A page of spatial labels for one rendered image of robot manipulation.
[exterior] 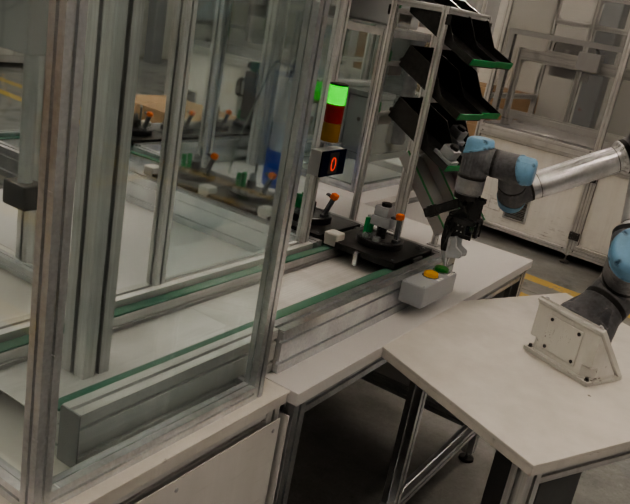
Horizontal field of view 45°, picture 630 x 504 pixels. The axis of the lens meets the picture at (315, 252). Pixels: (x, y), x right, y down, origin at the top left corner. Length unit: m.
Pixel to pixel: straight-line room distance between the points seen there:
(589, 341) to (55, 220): 1.32
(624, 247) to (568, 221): 4.38
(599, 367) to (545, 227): 4.42
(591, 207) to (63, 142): 5.46
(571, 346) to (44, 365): 1.29
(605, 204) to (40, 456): 5.39
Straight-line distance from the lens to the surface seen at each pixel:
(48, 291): 1.01
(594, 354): 1.91
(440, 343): 1.93
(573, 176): 2.16
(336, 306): 1.73
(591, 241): 6.20
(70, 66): 0.94
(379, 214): 2.19
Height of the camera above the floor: 1.61
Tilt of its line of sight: 18 degrees down
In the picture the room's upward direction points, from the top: 11 degrees clockwise
